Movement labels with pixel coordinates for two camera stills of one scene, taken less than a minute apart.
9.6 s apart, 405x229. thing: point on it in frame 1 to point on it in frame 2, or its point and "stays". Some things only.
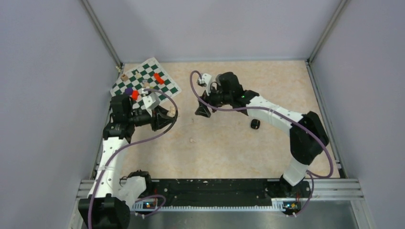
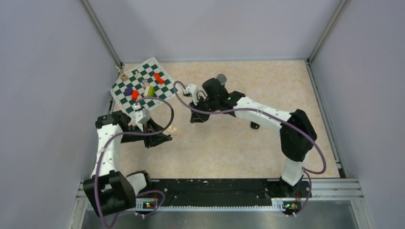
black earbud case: [255, 122] stays
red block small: [134, 95] stays
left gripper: [159, 118] to [154, 140]
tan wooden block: [124, 78] stays
